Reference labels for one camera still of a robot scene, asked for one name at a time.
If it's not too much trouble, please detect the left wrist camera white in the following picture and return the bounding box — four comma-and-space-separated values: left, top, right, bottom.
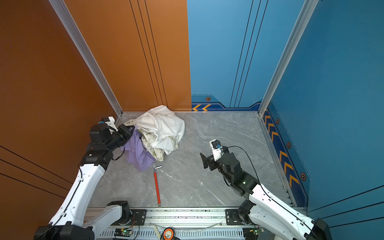
100, 117, 118, 133

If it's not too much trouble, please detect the cream green-printed cloth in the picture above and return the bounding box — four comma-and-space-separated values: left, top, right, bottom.
124, 118, 185, 162

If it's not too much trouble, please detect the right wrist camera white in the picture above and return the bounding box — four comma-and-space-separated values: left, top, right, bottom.
210, 140, 224, 162

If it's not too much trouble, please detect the aluminium left corner post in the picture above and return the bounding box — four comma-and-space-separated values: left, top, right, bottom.
49, 0, 124, 117

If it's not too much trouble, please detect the orange black round tape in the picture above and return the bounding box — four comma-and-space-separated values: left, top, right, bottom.
162, 228, 175, 240

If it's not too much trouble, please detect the red-handled hex key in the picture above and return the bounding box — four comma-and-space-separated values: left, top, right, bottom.
154, 166, 163, 208

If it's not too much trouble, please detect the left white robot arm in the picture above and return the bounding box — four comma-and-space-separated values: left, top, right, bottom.
34, 120, 135, 240

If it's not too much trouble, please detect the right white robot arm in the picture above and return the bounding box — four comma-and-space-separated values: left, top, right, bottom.
201, 153, 332, 240

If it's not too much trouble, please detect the aluminium right corner post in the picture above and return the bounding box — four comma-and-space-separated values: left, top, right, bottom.
258, 0, 319, 117

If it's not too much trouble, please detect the aluminium corner post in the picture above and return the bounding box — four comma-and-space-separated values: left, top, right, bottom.
49, 0, 124, 117
258, 0, 319, 117

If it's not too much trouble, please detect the green circuit board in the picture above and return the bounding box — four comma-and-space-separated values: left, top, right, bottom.
114, 228, 134, 238

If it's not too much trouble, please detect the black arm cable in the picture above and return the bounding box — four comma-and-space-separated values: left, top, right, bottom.
221, 145, 319, 240

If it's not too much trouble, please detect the plain white cloth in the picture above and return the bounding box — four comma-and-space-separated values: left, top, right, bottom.
126, 105, 185, 162

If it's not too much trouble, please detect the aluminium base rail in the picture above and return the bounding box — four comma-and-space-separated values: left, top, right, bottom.
83, 206, 304, 240

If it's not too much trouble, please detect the purple t-shirt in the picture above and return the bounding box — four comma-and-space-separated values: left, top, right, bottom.
122, 127, 156, 172

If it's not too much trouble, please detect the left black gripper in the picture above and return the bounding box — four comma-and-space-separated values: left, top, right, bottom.
106, 124, 134, 154

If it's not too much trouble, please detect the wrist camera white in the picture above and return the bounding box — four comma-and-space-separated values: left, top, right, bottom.
210, 140, 224, 162
100, 117, 118, 133

